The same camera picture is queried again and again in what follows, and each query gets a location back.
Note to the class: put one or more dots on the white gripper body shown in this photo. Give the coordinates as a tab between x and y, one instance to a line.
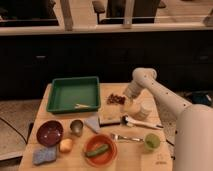
133	90

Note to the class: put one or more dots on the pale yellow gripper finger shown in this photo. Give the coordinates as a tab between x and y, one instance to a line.
127	105

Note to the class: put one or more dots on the bunch of red grapes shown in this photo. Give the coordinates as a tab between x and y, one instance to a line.
116	99

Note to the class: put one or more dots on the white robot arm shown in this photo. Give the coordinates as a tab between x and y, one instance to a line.
193	149

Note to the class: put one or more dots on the green plastic cup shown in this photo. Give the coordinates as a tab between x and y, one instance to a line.
151	142

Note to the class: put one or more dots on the small metal cup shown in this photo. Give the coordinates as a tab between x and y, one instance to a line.
76	127

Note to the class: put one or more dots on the black spatula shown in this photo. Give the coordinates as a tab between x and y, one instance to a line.
105	124

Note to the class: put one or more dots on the silver fork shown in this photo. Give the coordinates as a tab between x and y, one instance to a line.
119	137

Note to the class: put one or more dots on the grey blue cloth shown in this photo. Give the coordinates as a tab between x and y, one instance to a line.
93	123

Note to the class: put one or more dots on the green cucumber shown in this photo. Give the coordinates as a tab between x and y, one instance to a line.
98	151

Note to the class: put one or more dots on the orange bowl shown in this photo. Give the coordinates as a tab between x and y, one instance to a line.
104	159

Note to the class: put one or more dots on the green plastic tray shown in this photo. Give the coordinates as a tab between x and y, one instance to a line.
74	95

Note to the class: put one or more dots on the dark red bowl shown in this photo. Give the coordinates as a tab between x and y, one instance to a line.
50	133

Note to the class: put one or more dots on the blue sponge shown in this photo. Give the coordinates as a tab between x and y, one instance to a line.
44	155

